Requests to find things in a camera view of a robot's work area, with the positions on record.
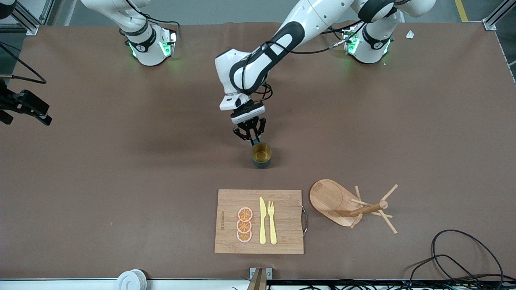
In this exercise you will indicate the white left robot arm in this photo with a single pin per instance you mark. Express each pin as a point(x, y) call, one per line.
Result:
point(314, 16)

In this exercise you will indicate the white tape roll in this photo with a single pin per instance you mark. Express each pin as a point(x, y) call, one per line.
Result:
point(131, 280)

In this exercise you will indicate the orange slice toy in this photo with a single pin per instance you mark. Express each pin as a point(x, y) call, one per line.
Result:
point(244, 226)
point(245, 214)

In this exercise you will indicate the grey metal bracket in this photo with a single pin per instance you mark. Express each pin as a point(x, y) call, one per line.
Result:
point(269, 273)

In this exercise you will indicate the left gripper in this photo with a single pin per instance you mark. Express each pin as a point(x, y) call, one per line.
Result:
point(250, 128)

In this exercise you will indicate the yellow plastic fork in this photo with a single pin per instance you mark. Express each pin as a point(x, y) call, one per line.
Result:
point(272, 227)

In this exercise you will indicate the bamboo cutting board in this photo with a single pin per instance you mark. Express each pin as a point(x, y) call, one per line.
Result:
point(282, 221)

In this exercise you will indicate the yellow plastic knife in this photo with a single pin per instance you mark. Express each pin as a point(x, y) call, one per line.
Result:
point(262, 221)

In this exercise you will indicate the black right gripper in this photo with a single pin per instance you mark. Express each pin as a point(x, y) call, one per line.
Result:
point(17, 102)

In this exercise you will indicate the white paper scrap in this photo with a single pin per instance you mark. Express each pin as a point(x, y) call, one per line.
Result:
point(410, 34)

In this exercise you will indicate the teal cup yellow inside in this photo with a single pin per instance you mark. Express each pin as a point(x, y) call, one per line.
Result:
point(261, 159)

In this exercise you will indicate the brown wooden strut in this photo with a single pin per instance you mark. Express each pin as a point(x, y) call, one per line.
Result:
point(258, 282)

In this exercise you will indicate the wooden cup rack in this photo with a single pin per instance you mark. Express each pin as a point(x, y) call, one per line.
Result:
point(328, 199)

